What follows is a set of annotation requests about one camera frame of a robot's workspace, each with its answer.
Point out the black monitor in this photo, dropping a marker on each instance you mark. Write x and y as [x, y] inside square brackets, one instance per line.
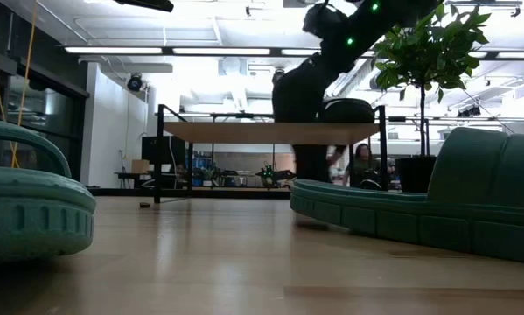
[163, 149]

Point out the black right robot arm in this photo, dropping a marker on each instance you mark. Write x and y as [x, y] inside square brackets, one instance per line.
[362, 26]

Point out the person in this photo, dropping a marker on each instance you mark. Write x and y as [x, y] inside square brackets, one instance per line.
[363, 164]
[309, 162]

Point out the small black puck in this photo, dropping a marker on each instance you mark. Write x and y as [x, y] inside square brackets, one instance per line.
[144, 205]

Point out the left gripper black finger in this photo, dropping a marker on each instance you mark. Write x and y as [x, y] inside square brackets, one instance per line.
[148, 4]

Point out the round black ceiling spotlight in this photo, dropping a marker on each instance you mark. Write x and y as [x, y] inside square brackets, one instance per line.
[134, 82]
[280, 73]

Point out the black plant pot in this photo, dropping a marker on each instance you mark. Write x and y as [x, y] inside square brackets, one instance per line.
[414, 175]

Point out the green slide sandal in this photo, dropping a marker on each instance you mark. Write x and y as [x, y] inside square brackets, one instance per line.
[30, 219]
[463, 205]

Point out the dark background table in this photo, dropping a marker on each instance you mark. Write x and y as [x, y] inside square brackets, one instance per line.
[128, 175]

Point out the green leafy plant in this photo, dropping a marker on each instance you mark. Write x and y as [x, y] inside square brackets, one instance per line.
[423, 57]

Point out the cardboard box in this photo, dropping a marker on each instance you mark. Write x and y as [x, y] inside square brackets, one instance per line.
[140, 166]

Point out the long ceiling light bar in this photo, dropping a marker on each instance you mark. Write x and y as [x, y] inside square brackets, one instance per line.
[218, 51]

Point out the black metal rig frame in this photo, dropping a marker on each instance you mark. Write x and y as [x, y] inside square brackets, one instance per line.
[113, 191]

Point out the background robot with green lights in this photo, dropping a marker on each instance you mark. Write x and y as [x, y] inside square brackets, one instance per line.
[272, 174]

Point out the wooden shelf with black frame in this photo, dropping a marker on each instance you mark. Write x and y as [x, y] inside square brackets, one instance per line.
[244, 132]

